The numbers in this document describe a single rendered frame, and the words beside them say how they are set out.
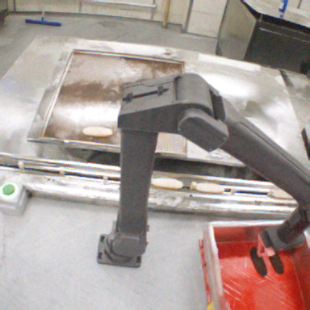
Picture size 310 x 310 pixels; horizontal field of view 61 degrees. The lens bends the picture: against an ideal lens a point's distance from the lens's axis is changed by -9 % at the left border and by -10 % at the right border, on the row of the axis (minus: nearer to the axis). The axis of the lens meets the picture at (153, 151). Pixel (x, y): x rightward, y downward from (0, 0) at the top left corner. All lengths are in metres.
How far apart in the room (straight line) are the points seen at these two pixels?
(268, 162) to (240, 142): 0.07
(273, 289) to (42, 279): 0.64
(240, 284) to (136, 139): 0.56
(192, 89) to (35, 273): 0.62
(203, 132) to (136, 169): 0.15
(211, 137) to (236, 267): 0.55
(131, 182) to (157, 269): 0.36
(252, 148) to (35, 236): 0.63
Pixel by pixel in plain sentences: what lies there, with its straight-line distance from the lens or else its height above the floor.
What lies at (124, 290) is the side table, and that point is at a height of 0.82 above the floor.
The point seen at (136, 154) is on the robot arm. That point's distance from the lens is 0.44.
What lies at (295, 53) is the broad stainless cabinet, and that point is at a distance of 2.70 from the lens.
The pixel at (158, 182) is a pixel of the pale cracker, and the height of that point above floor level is 0.86.
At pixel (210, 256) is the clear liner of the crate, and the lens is 0.74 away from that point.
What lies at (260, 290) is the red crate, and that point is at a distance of 0.87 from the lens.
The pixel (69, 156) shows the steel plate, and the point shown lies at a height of 0.82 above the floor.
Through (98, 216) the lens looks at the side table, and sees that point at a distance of 0.86.
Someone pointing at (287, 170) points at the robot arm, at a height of 1.25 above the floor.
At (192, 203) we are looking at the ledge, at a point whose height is 0.86.
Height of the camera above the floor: 1.56
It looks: 45 degrees down
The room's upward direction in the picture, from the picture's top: 11 degrees clockwise
